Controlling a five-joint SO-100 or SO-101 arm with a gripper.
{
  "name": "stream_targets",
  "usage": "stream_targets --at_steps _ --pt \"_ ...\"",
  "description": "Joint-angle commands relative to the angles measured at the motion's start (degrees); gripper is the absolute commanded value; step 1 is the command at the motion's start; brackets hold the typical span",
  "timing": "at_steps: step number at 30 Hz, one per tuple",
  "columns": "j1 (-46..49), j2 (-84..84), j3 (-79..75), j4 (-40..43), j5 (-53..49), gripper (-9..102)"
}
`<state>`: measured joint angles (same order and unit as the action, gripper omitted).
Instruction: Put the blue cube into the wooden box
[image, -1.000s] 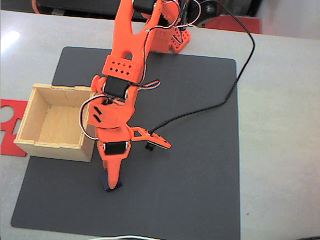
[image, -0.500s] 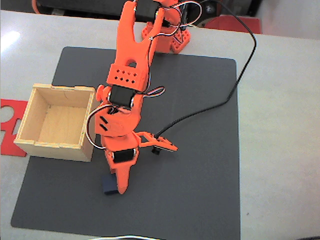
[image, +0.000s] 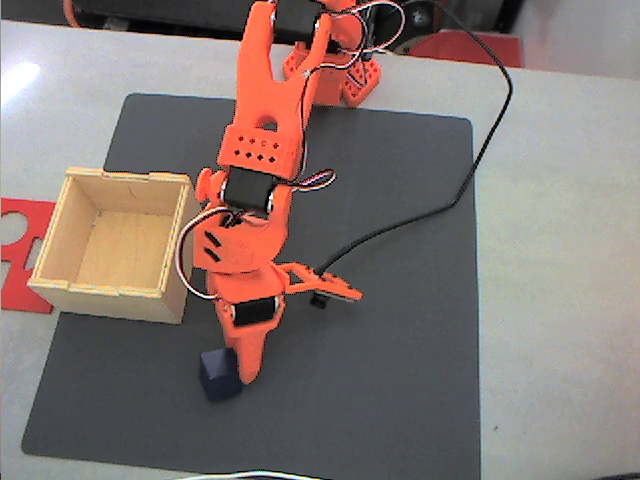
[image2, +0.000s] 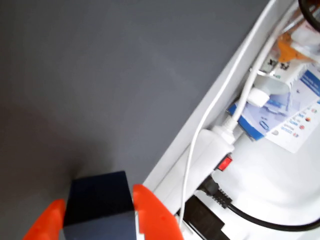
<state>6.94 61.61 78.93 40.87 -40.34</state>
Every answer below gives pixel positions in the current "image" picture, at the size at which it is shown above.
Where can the dark blue cube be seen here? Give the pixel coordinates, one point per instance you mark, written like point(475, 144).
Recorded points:
point(217, 382)

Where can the open wooden box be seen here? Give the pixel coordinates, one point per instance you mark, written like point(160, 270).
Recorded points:
point(125, 305)

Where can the dark grey mat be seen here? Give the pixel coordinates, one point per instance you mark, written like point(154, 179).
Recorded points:
point(375, 350)

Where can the red cut-out sheet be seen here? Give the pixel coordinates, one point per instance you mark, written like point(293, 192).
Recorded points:
point(20, 295)

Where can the dark background equipment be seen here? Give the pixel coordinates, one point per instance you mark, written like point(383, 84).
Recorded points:
point(175, 12)

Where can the red flat object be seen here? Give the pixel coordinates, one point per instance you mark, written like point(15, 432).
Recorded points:
point(465, 47)

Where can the orange camera mount with camera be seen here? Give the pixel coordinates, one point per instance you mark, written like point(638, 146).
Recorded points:
point(330, 287)

